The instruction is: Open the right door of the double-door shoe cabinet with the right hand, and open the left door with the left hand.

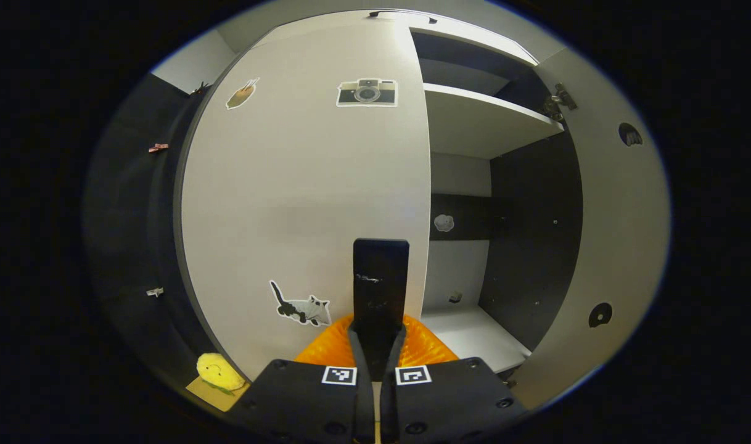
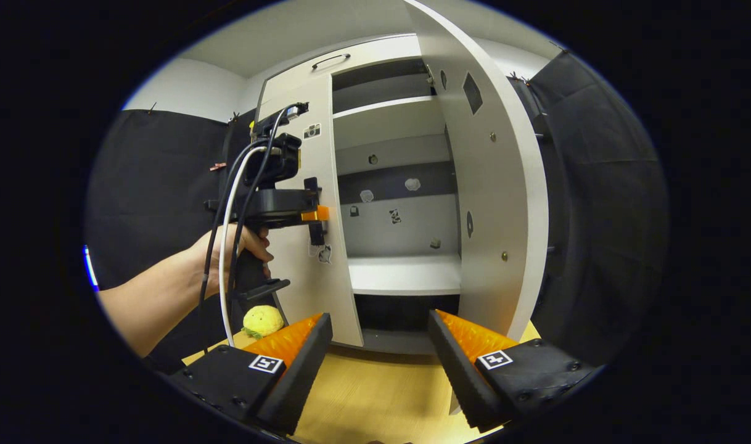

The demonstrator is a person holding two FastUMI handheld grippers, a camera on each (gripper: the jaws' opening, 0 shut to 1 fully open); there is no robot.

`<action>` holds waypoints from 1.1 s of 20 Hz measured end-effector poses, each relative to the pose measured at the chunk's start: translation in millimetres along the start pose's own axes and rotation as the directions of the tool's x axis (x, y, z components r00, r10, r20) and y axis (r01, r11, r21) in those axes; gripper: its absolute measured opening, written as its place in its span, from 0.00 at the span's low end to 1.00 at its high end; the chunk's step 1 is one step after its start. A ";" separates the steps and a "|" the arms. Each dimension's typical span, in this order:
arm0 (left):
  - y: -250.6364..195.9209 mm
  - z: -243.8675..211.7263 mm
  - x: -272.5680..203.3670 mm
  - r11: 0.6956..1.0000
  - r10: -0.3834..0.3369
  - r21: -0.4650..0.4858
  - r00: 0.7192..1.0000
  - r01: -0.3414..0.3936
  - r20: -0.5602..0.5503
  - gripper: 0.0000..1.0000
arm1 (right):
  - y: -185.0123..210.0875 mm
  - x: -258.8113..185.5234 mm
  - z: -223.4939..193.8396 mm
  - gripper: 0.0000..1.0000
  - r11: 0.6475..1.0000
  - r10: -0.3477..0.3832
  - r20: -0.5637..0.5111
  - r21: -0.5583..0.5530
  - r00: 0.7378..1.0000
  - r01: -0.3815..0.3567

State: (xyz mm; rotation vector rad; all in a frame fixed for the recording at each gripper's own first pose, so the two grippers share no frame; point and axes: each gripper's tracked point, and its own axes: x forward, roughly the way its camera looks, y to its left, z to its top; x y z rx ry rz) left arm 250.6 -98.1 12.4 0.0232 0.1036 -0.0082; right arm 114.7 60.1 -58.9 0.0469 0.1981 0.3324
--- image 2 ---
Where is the cabinet door with camera sticker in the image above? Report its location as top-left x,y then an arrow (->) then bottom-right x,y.
255,73 -> 365,347

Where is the white cabinet drawer front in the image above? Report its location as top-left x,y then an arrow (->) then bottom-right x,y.
261,34 -> 422,102

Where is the white cabinet shelf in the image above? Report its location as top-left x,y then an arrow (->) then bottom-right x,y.
332,96 -> 444,120
348,256 -> 462,296

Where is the yellow plush toy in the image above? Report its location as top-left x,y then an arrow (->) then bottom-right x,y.
242,305 -> 285,339

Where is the black door handle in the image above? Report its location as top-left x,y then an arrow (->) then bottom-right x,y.
304,177 -> 327,245

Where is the white double-door shoe cabinet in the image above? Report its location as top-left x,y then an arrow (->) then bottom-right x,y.
252,0 -> 550,357

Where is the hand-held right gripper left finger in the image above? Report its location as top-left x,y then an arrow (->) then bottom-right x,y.
166,311 -> 334,435

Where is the cabinet door with headphone sticker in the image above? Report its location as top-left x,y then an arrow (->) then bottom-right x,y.
403,0 -> 549,343

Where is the black cable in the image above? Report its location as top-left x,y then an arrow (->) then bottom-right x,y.
198,106 -> 291,337

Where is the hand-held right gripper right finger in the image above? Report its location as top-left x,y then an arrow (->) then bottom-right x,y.
427,308 -> 601,432

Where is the black backdrop cloth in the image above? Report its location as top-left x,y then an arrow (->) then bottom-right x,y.
86,110 -> 259,371
511,51 -> 669,364

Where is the white cable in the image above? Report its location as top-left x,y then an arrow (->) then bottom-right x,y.
218,146 -> 284,347

